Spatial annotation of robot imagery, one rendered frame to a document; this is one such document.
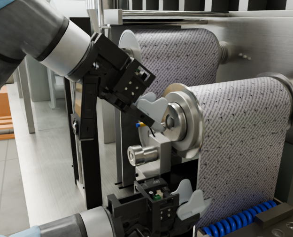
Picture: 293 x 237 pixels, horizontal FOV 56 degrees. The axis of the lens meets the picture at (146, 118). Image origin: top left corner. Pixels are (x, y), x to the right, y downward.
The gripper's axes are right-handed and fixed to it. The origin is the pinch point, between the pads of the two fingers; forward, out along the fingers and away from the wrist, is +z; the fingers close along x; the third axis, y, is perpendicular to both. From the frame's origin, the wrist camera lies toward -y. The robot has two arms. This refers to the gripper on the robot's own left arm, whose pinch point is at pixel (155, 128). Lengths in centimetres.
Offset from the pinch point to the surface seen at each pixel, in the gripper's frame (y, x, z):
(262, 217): -2.7, -13.1, 26.2
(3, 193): -121, 193, 47
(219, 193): -3.7, -8.1, 16.6
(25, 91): -20, 94, -5
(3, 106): -92, 364, 36
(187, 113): 5.5, -5.4, -0.1
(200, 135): 3.4, -8.5, 2.5
